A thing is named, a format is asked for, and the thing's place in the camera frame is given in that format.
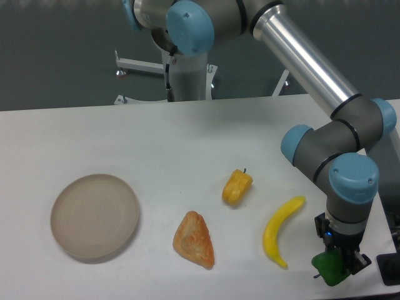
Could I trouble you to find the white metal robot stand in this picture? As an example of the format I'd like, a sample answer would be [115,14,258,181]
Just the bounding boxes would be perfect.
[112,49,291,106]

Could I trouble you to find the black device at table edge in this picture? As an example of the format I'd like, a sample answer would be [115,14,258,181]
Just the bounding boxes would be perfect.
[376,253,399,286]

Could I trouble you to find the beige round plate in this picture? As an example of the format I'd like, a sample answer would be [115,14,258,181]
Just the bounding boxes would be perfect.
[50,174,140,263]

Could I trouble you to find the yellow toy banana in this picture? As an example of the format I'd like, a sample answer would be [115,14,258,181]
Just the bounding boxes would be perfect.
[262,196,306,269]

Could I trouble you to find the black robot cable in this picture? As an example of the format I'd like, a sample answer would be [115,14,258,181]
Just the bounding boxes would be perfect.
[164,45,178,103]

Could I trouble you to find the green toy pepper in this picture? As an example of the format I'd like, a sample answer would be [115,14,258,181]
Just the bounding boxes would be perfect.
[311,248,350,286]

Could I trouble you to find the yellow toy pepper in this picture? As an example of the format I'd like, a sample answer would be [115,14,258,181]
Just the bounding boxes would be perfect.
[222,168,253,206]

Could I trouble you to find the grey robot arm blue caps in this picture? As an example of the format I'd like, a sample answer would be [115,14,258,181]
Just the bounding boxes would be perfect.
[122,1,397,274]

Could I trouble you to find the orange toy pastry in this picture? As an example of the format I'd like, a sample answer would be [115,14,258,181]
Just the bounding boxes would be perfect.
[172,211,215,270]

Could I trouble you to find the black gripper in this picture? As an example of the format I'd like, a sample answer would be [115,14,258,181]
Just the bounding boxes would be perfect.
[314,211,372,275]

